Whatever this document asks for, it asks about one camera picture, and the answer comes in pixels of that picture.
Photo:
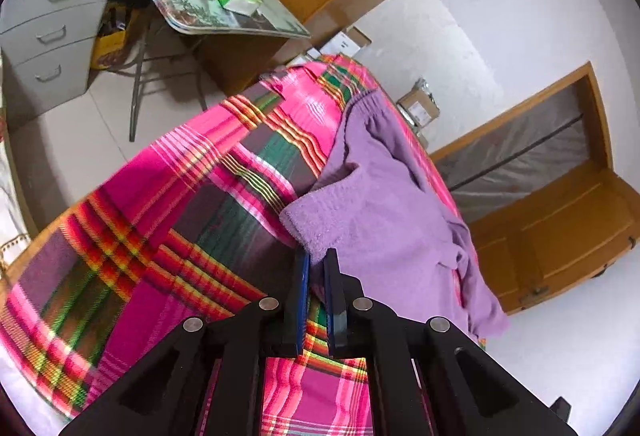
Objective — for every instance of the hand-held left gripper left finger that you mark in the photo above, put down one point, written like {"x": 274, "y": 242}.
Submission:
{"x": 301, "y": 301}

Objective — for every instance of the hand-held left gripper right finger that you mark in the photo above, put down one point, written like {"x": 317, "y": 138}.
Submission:
{"x": 332, "y": 301}

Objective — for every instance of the pink plaid bed sheet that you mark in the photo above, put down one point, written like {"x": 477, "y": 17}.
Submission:
{"x": 175, "y": 196}

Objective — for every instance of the open labelled cardboard box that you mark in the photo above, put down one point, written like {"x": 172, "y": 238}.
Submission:
{"x": 420, "y": 108}

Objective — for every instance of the translucent plastic door curtain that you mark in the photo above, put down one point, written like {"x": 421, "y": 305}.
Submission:
{"x": 515, "y": 150}

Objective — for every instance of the grey filing cabinet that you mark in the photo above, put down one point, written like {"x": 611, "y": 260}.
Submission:
{"x": 50, "y": 40}

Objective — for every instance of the glass top folding table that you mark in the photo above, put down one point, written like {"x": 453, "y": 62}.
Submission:
{"x": 200, "y": 10}

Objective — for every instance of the white cardboard box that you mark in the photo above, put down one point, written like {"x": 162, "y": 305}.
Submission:
{"x": 347, "y": 43}

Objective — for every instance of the purple fleece pants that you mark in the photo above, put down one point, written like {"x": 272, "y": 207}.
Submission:
{"x": 390, "y": 216}

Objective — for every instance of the yellow bag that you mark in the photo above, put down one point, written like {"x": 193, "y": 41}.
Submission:
{"x": 112, "y": 40}

